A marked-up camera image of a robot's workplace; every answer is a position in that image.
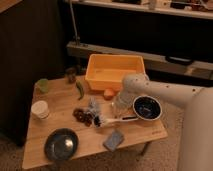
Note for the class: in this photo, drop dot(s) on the green chili pepper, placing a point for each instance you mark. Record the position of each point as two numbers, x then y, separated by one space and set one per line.
80 89

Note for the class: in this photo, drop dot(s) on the dark blue ceramic bowl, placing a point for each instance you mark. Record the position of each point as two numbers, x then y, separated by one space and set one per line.
147 108

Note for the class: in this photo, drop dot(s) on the dark glass cup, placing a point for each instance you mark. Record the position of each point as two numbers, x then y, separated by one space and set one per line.
71 74

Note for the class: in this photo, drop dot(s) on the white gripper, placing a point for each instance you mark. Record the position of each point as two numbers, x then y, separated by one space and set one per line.
124 100

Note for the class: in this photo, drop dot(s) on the crumpled clear plastic bag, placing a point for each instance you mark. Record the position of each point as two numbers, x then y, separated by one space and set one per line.
94 107

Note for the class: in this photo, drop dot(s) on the orange round fruit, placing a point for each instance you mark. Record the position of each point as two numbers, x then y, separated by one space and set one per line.
108 94

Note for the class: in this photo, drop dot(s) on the metal pole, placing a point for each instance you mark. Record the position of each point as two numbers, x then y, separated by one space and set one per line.
76 36

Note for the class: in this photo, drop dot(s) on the blue sponge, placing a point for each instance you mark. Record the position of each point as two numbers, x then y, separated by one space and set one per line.
113 140

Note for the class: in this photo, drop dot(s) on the white paper cup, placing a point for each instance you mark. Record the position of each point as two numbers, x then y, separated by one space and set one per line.
40 109

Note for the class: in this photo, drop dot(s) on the bunch of dark grapes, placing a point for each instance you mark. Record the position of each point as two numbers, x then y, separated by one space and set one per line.
82 116

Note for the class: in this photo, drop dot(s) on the white shelf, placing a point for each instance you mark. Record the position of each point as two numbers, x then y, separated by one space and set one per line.
144 8

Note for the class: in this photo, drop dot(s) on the metal rail beam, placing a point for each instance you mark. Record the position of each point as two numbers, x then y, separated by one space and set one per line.
155 62

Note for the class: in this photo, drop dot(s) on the green plastic cup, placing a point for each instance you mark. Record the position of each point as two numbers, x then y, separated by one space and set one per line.
42 85

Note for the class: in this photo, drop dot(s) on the black and white brush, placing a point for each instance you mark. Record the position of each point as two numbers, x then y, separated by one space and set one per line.
100 121

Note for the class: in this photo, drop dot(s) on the grey metal plate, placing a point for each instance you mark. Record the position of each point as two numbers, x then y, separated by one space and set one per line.
61 145

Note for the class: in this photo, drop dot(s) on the wooden table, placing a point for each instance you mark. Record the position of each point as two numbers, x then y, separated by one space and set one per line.
62 99

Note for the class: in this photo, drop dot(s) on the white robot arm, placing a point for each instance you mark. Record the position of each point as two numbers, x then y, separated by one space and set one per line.
196 144

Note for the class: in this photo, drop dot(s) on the yellow plastic bin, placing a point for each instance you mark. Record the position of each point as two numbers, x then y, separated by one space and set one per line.
107 71

